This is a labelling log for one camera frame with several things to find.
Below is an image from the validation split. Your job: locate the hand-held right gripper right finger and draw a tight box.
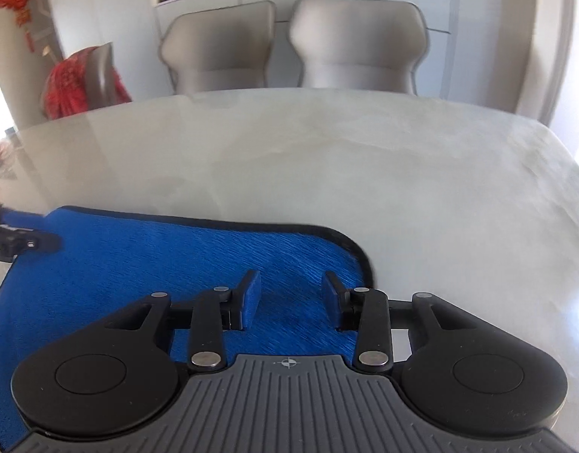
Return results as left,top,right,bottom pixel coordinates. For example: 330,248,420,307
321,270,479,373

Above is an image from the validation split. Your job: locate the grey chair with red cloth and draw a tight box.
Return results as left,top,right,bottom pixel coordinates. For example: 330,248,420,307
87,42,130,105

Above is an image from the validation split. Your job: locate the white sideboard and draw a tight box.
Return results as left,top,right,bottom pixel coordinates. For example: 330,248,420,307
154,0,460,100

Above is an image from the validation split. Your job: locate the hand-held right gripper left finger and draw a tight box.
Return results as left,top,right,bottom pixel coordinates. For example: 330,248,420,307
103,269,262,371

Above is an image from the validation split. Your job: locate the blue and grey towel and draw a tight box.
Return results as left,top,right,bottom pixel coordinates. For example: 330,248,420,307
0,205,376,451

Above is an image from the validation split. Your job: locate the red hanging knot decoration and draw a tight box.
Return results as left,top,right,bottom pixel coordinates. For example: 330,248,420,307
0,0,38,54

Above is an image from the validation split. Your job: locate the grey upholstered chair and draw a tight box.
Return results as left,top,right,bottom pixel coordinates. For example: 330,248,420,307
158,0,277,96
288,0,430,96

